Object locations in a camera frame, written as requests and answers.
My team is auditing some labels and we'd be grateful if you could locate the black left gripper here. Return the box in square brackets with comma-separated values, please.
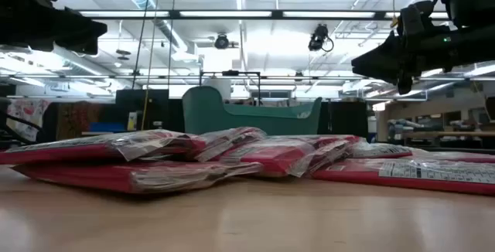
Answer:
[0, 6, 108, 56]

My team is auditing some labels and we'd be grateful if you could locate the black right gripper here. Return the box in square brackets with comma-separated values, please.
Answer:
[350, 23, 495, 95]

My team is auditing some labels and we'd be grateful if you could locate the black box cabinet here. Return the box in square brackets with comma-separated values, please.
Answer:
[316, 100, 369, 139]

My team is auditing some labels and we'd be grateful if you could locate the wooden shelf unit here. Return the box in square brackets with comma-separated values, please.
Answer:
[373, 99, 495, 149]

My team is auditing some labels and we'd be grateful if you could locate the leopard print panel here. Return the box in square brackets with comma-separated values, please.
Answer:
[55, 100, 102, 141]

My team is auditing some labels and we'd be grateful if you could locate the floral patterned cloth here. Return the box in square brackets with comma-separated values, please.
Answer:
[6, 98, 52, 143]

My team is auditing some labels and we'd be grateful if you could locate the black overhead light bar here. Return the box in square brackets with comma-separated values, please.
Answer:
[77, 9, 452, 22]

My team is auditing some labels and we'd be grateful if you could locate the teal plastic basket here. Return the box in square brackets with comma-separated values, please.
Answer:
[182, 86, 323, 136]

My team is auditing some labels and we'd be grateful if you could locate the black hanging cable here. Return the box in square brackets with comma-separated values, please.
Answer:
[131, 0, 154, 90]

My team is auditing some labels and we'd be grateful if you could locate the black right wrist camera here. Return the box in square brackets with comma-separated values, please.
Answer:
[398, 0, 440, 36]

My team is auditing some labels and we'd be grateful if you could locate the round black ceiling camera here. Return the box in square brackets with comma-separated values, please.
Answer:
[213, 33, 230, 50]

